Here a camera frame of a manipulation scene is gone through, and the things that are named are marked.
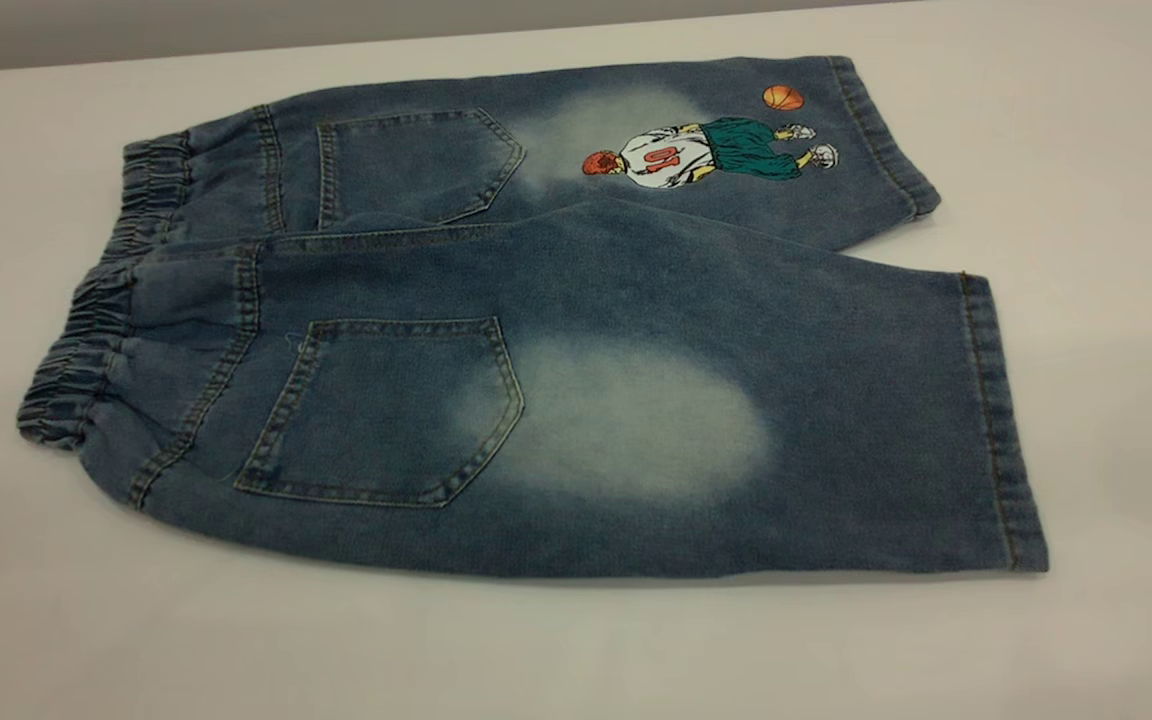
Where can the blue denim shorts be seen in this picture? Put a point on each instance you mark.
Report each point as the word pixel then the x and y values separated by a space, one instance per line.
pixel 636 300

